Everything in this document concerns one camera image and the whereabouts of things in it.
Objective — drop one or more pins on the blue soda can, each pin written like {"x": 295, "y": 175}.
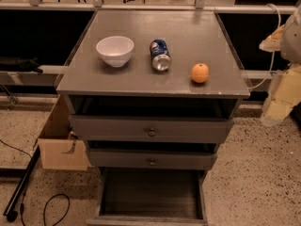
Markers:
{"x": 161, "y": 60}

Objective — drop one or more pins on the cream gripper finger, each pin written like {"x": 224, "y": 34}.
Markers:
{"x": 273, "y": 43}
{"x": 283, "y": 95}

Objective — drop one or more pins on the grey open bottom drawer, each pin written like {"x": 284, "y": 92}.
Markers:
{"x": 150, "y": 197}

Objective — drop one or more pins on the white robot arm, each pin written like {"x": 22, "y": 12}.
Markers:
{"x": 291, "y": 40}

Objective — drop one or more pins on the grey wooden drawer cabinet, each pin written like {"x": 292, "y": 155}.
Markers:
{"x": 93, "y": 88}

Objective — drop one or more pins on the cardboard box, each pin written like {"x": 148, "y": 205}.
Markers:
{"x": 60, "y": 149}

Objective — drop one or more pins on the white bowl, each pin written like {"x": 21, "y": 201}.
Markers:
{"x": 115, "y": 51}

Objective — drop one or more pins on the grey top drawer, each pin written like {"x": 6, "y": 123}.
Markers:
{"x": 150, "y": 129}

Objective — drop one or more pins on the metal frame railing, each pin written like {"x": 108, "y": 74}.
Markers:
{"x": 150, "y": 0}

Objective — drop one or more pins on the orange fruit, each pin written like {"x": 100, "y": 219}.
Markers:
{"x": 200, "y": 73}

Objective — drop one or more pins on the grey middle drawer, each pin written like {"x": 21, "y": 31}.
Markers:
{"x": 151, "y": 159}

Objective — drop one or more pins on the black floor rail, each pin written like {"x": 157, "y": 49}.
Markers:
{"x": 23, "y": 176}

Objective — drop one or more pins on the black bag on ledge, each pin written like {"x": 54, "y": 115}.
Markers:
{"x": 18, "y": 64}

